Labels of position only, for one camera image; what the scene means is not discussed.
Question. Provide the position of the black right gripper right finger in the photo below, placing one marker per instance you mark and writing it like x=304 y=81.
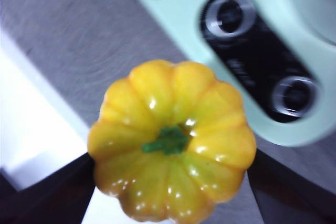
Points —
x=296 y=203

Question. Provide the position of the silver control knob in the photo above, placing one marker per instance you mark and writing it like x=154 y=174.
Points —
x=229 y=14
x=295 y=97

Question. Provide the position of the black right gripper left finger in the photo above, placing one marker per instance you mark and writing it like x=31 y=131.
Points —
x=47 y=203

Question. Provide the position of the green breakfast machine base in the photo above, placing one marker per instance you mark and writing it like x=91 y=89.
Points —
x=189 y=32

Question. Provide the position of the yellow pumpkin with green stem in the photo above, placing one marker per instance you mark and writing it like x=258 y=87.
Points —
x=168 y=119

